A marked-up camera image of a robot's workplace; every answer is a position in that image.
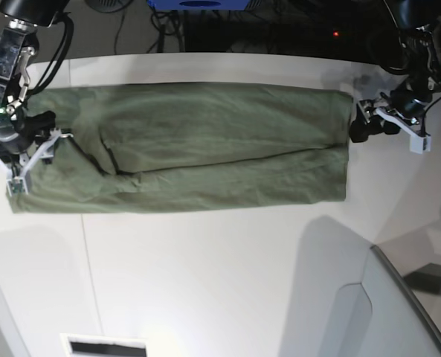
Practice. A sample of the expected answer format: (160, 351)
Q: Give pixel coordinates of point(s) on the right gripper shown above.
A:
(17, 132)

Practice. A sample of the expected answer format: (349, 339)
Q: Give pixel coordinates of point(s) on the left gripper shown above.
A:
(409, 99)

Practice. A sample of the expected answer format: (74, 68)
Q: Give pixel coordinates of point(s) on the green t-shirt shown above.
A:
(185, 147)

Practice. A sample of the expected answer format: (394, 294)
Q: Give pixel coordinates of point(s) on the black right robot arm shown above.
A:
(19, 46)

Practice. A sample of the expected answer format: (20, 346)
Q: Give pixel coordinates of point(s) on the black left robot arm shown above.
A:
(418, 31)

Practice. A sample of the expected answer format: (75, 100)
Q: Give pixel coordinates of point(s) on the blue bin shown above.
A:
(166, 5)

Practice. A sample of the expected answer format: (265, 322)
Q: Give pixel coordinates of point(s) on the grey monitor edge panel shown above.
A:
(418, 309)

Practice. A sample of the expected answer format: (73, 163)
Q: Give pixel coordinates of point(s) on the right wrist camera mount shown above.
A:
(17, 166)

